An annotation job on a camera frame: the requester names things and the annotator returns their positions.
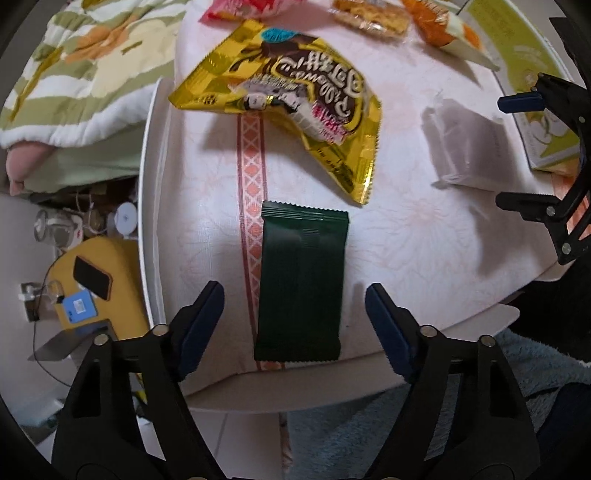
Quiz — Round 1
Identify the pink pillow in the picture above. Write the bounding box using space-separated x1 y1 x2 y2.
4 141 51 195

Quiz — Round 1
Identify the clear orange snack packet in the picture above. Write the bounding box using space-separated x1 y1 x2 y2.
331 0 411 34

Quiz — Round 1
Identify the yellow stool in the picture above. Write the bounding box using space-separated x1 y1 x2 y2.
48 237 151 334

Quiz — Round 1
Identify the black smartphone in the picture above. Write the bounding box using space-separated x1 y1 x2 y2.
73 256 113 300

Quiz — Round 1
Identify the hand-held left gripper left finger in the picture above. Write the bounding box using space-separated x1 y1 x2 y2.
52 280 226 480

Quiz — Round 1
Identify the green cardboard box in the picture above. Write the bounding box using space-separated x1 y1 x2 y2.
466 0 587 175

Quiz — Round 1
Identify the wall power socket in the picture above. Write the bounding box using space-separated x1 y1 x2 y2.
18 284 41 321

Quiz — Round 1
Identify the white plastic packet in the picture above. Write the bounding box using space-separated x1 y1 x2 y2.
422 98 514 191

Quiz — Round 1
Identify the green striped floral blanket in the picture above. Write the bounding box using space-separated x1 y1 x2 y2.
0 0 190 148

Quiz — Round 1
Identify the orange and white snack packet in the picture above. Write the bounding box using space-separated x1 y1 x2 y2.
401 0 501 72

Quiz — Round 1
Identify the blue card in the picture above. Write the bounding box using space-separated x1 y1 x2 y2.
62 291 100 325

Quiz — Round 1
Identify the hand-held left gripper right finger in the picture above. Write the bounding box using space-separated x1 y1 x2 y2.
364 283 542 480

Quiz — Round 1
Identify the white floral tablecloth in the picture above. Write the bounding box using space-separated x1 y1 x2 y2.
152 0 561 374

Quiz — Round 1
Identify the pink striped snack packet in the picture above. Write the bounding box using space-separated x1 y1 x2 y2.
199 0 305 23

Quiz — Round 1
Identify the white round lid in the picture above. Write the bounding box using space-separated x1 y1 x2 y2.
115 202 138 237

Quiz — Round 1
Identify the gold snack packet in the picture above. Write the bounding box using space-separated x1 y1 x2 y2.
167 19 383 206

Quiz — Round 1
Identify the dark green snack packet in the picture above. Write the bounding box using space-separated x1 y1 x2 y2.
253 200 350 362

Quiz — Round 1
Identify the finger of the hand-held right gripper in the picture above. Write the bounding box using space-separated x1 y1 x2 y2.
495 175 591 266
498 73 591 153

